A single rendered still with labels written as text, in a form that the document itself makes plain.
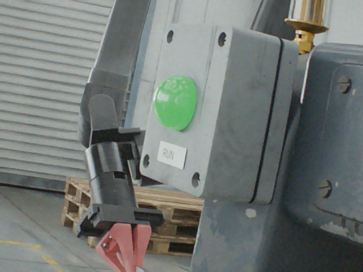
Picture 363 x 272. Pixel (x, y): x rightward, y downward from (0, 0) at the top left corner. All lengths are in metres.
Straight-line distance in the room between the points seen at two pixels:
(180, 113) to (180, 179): 0.03
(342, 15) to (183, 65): 8.19
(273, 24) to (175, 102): 0.37
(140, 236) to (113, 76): 0.24
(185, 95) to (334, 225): 0.10
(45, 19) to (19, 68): 0.59
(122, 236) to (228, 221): 0.49
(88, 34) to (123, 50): 7.29
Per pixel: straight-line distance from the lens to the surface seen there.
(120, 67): 1.09
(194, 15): 9.02
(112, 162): 1.00
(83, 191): 6.25
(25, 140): 8.26
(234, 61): 0.40
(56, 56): 8.29
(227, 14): 9.25
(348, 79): 0.39
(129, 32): 1.13
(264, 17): 0.77
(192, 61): 0.42
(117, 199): 0.97
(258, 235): 0.43
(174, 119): 0.41
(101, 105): 1.04
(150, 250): 6.28
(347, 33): 8.49
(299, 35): 0.49
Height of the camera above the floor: 1.29
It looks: 3 degrees down
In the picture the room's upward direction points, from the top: 11 degrees clockwise
